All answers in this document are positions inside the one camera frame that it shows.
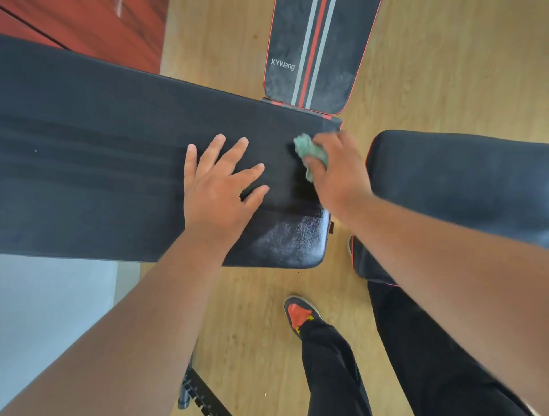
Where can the black trousers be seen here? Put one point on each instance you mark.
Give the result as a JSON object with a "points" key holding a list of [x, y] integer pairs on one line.
{"points": [[429, 364]]}

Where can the striped black bench pad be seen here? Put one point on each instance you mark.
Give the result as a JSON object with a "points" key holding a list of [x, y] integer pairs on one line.
{"points": [[319, 51]]}

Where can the person's right hand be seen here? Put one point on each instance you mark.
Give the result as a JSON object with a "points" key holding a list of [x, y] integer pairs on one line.
{"points": [[341, 180]]}

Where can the person's left little finger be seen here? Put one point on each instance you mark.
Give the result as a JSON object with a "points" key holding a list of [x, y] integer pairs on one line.
{"points": [[190, 162]]}

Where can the person's left hand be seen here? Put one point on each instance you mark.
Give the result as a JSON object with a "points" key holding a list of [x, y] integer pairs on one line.
{"points": [[212, 201]]}

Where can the black and orange shoe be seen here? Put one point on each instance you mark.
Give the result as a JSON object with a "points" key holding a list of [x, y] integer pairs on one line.
{"points": [[300, 315]]}

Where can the red wooden cabinet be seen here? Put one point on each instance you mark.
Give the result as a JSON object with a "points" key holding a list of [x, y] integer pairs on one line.
{"points": [[94, 30]]}

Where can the long black bench pad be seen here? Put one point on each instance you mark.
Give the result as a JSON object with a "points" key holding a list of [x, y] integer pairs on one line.
{"points": [[107, 163]]}

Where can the person's left middle finger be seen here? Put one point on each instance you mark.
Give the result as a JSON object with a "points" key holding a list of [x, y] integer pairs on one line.
{"points": [[233, 155]]}

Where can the person's left forearm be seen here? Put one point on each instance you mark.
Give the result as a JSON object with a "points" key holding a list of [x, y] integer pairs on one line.
{"points": [[128, 334]]}

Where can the person's right forearm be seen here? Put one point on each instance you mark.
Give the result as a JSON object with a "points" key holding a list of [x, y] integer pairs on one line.
{"points": [[450, 278]]}

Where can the person's left thumb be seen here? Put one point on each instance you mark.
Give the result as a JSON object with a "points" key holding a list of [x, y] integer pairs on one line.
{"points": [[256, 196]]}

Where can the person's right fingers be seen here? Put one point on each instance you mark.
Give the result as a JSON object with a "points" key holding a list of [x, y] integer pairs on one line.
{"points": [[328, 143]]}

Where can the green cleaning cloth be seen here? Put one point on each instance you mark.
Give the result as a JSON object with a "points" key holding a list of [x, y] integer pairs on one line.
{"points": [[309, 150]]}

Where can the black metal bench frame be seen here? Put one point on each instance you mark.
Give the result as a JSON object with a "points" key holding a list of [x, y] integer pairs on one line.
{"points": [[201, 394]]}

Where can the black padded bench seat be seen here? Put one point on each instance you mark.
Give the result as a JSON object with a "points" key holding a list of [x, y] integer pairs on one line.
{"points": [[463, 180]]}

